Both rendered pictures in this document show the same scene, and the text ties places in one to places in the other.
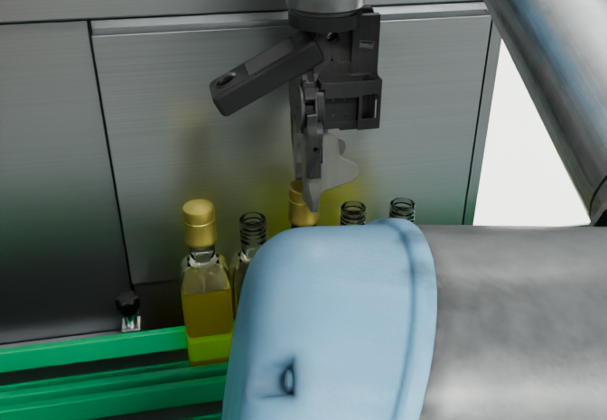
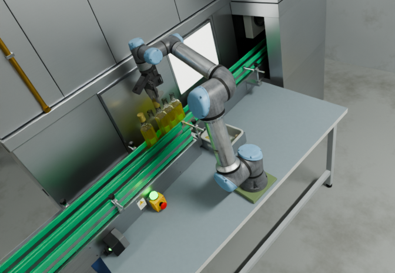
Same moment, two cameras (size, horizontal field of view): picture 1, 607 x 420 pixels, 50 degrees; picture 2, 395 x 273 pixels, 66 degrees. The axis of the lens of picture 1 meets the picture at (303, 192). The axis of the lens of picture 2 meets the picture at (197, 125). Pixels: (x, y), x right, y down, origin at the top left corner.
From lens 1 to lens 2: 1.02 m
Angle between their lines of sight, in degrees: 24
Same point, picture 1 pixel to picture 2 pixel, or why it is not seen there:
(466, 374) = (208, 91)
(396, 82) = not seen: hidden behind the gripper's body
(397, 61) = not seen: hidden behind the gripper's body
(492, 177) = (179, 80)
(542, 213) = (191, 81)
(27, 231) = (100, 144)
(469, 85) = (167, 65)
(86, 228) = (110, 137)
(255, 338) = (196, 97)
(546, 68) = (194, 66)
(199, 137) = (126, 103)
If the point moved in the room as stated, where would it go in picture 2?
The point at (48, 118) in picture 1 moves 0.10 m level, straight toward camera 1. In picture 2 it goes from (96, 117) to (109, 120)
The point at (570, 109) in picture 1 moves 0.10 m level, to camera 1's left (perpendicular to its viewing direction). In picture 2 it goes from (199, 69) to (181, 80)
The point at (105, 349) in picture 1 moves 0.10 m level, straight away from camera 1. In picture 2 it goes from (133, 155) to (120, 151)
